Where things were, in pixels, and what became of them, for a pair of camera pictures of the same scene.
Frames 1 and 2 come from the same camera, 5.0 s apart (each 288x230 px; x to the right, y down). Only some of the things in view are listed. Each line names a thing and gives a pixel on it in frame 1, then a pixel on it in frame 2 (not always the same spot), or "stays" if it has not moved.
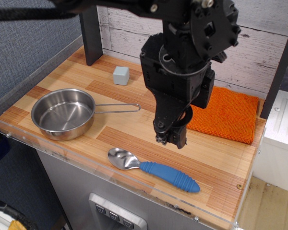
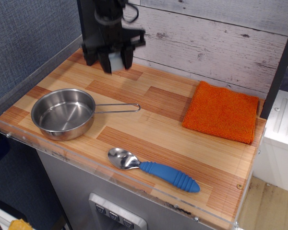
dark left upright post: x=92 y=41 stays
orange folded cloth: x=228 y=114 stays
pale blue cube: x=121 y=75 to x=116 y=62
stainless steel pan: x=66 y=114 stays
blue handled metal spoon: x=120 y=158 stays
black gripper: x=176 y=85 to x=112 y=37
